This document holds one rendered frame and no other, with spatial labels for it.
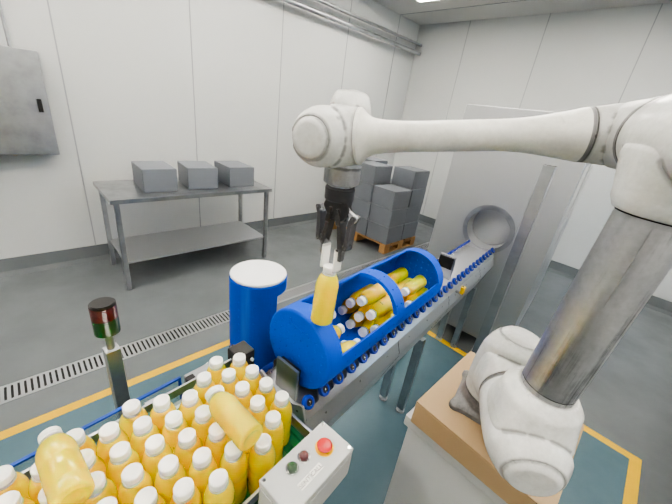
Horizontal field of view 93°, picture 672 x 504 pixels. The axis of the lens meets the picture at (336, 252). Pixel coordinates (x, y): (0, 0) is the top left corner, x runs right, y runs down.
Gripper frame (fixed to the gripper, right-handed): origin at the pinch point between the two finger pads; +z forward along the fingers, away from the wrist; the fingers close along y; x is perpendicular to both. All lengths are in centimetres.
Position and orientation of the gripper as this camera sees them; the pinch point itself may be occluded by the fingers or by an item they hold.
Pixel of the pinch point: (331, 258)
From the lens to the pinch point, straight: 87.2
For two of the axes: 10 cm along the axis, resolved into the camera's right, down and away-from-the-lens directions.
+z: -1.2, 9.1, 4.0
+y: -7.5, -3.5, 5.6
